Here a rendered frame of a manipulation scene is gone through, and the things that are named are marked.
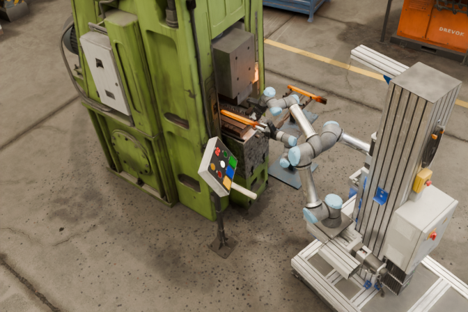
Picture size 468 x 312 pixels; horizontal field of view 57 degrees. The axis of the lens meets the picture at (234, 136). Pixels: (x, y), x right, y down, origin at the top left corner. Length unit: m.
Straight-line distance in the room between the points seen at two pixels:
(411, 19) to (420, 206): 3.98
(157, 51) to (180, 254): 1.83
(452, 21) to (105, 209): 4.76
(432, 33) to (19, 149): 5.39
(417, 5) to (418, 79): 4.00
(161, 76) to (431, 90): 1.89
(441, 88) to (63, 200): 3.67
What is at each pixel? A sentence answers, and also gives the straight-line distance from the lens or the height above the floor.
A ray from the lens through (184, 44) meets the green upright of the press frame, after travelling 2.83.
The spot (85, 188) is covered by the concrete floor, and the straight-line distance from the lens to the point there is 4.76.
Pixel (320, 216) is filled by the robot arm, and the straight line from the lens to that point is 2.93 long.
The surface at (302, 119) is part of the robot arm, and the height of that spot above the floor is 1.44.
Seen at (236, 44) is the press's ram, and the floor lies 1.76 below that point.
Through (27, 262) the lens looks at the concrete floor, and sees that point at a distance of 4.44.
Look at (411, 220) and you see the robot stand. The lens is 2.74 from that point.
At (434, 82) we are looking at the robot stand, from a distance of 2.37.
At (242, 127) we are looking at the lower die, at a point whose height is 0.99.
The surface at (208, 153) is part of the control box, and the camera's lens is 3.06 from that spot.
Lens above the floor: 3.36
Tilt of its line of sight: 43 degrees down
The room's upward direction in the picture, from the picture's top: 5 degrees counter-clockwise
